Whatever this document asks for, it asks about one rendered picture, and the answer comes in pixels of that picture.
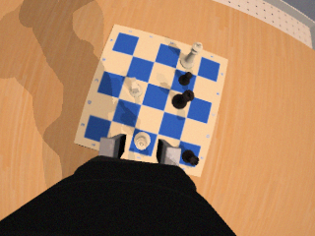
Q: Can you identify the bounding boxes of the blue and cream chessboard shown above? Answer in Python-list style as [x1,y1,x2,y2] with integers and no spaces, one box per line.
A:
[74,25,228,177]

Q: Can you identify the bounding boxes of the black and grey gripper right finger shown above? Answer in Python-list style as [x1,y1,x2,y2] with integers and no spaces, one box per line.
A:
[156,139,181,166]

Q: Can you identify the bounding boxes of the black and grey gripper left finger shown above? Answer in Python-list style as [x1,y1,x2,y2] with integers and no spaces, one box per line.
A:
[98,134,127,158]

